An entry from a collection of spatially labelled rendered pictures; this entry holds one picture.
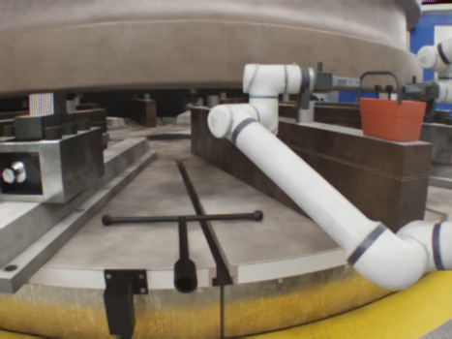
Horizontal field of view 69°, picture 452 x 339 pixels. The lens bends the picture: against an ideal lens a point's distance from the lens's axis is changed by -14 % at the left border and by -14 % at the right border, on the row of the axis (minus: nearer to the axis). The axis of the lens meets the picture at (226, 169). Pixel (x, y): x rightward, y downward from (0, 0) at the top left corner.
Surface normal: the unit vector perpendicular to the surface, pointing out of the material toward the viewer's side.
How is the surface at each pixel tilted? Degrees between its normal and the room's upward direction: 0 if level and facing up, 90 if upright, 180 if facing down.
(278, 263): 90
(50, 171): 90
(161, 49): 90
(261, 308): 90
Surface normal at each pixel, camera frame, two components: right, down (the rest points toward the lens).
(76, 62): 0.02, 0.21
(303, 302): 0.29, 0.20
